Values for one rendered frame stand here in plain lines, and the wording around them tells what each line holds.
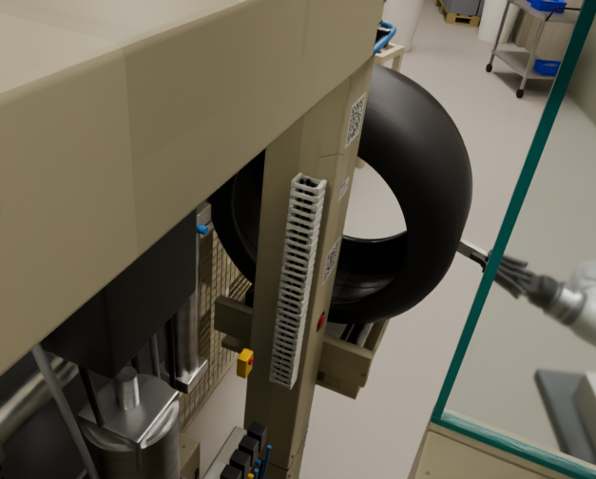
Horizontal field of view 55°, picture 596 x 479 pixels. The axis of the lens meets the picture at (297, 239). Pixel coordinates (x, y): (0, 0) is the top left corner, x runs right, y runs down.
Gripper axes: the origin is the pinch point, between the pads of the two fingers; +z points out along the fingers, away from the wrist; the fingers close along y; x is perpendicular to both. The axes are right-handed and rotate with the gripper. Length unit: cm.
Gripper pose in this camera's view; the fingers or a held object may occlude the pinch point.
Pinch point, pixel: (471, 251)
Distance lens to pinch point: 140.2
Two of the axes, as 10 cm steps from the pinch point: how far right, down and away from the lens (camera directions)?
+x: -3.2, 7.2, 6.2
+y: -3.9, 5.0, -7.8
